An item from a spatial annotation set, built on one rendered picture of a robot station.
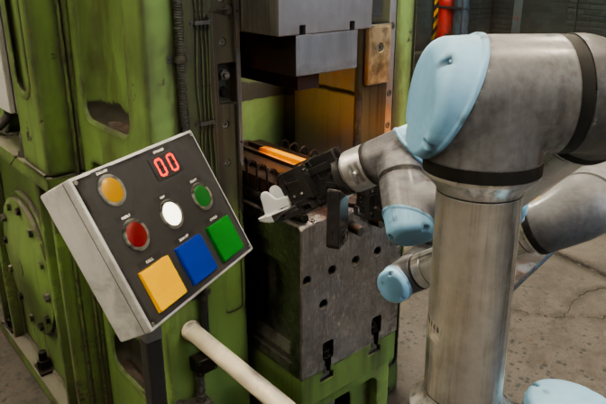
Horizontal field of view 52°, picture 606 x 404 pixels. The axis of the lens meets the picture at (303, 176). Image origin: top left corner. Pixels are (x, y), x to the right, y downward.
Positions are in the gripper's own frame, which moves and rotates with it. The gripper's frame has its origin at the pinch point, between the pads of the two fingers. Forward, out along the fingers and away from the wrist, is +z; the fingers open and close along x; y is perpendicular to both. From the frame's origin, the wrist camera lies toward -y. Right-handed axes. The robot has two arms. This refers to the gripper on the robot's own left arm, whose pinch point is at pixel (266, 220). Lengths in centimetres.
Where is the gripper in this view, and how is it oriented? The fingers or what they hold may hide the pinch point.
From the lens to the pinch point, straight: 118.0
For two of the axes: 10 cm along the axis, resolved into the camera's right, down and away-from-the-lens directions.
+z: -7.9, 3.5, 5.1
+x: -4.2, 3.0, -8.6
